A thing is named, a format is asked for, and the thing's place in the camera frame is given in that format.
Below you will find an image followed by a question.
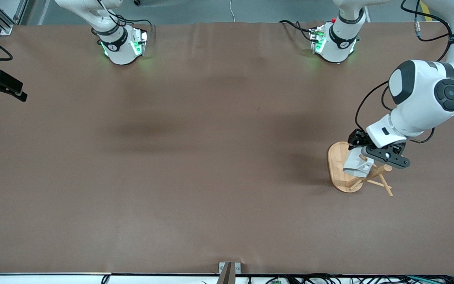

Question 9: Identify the white angular plastic cup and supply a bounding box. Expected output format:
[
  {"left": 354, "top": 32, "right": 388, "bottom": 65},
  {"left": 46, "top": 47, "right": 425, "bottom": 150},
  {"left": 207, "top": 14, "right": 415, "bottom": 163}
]
[{"left": 343, "top": 148, "right": 374, "bottom": 178}]

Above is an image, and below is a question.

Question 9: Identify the grey metal bracket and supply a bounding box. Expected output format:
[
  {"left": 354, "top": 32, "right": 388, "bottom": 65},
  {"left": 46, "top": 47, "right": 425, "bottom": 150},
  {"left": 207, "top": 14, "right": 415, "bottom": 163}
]
[{"left": 218, "top": 262, "right": 242, "bottom": 284}]

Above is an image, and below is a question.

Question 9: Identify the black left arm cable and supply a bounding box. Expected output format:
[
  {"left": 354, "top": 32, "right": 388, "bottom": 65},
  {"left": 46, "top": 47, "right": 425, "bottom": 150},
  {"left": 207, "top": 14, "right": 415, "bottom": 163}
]
[{"left": 355, "top": 0, "right": 454, "bottom": 144}]

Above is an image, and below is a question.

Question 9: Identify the wooden cup rack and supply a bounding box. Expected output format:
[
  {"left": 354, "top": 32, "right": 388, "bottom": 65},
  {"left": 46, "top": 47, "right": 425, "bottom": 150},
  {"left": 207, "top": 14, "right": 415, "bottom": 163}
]
[{"left": 327, "top": 141, "right": 394, "bottom": 197}]

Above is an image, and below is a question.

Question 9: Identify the black left base cable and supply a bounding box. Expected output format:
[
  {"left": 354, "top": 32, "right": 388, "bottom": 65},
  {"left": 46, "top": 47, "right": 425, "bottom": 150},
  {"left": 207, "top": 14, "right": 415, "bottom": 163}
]
[{"left": 279, "top": 20, "right": 315, "bottom": 42}]

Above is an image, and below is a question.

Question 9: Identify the black cable bundle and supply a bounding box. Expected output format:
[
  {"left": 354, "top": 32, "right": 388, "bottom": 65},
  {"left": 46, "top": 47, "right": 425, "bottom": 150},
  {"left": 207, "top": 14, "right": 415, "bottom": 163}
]
[{"left": 101, "top": 273, "right": 454, "bottom": 284}]

